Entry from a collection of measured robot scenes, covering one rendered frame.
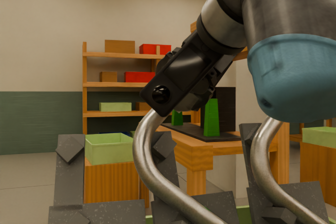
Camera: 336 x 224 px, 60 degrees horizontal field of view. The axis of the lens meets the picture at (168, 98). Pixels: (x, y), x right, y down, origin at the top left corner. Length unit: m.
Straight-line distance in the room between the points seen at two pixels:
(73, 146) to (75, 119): 5.93
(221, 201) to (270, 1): 0.38
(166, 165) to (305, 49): 0.36
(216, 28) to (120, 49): 5.70
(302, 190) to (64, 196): 0.42
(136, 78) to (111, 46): 0.80
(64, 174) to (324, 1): 0.44
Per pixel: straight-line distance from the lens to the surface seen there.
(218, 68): 0.42
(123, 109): 5.95
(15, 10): 6.72
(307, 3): 0.24
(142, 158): 0.46
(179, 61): 0.37
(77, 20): 6.60
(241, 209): 0.69
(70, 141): 0.51
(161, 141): 0.50
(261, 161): 0.52
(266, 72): 0.22
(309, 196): 0.63
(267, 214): 0.56
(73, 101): 6.42
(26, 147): 6.57
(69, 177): 0.52
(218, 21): 0.33
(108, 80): 5.93
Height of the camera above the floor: 1.21
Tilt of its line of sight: 1 degrees down
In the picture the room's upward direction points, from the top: straight up
